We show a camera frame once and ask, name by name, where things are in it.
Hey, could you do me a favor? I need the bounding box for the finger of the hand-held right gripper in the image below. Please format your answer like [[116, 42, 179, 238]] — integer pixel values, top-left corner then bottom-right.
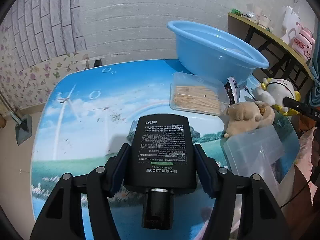
[[282, 96, 305, 112]]

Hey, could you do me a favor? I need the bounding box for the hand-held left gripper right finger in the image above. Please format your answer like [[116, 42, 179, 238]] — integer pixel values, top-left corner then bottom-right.
[[194, 143, 292, 240]]

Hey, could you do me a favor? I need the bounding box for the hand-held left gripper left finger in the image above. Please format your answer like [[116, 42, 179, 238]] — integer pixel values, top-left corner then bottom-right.
[[30, 142, 133, 240]]

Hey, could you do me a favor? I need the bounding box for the white and yellow cat plush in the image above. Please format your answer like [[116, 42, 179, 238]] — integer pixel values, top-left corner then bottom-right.
[[254, 78, 301, 117]]

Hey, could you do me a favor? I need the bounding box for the black bottle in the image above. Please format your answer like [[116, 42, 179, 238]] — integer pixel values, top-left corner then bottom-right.
[[123, 115, 198, 230]]

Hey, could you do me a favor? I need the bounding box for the clear box of cotton swabs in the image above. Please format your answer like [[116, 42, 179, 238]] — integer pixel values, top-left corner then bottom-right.
[[220, 125, 285, 198]]

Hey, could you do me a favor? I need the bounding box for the brown bear plush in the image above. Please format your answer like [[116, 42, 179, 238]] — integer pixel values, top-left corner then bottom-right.
[[223, 101, 275, 138]]

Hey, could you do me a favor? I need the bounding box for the clear box of toothpicks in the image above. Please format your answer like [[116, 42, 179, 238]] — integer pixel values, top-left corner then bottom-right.
[[169, 72, 231, 117]]

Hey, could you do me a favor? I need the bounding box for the blue plastic basin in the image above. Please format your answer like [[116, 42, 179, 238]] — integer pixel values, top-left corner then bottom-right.
[[167, 20, 269, 87]]

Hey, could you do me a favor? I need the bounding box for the small snack sachet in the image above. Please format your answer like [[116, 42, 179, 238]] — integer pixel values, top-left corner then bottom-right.
[[225, 77, 241, 104]]

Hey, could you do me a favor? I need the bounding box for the pink printed box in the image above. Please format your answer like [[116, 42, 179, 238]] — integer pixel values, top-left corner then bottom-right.
[[291, 22, 316, 60]]

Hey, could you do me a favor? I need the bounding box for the yellow side table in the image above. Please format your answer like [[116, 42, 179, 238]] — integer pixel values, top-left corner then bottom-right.
[[228, 12, 315, 90]]

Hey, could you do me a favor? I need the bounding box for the white bag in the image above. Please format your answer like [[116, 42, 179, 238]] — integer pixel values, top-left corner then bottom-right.
[[280, 5, 300, 43]]

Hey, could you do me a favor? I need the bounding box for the wide white cup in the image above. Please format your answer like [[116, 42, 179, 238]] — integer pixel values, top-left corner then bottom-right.
[[259, 15, 272, 29]]

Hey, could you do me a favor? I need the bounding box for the crumpled white wrapper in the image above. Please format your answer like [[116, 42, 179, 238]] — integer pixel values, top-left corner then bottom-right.
[[241, 11, 258, 22]]

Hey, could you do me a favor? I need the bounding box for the grey dustpan with handle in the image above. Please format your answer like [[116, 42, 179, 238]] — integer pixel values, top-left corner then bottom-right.
[[0, 90, 32, 145]]

